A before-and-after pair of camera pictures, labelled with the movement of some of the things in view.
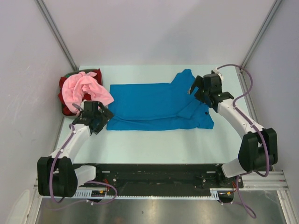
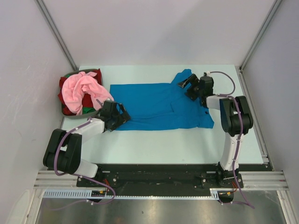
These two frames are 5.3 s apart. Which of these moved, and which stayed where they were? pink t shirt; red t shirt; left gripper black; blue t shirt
Moved: left gripper black
Stayed: blue t shirt; red t shirt; pink t shirt
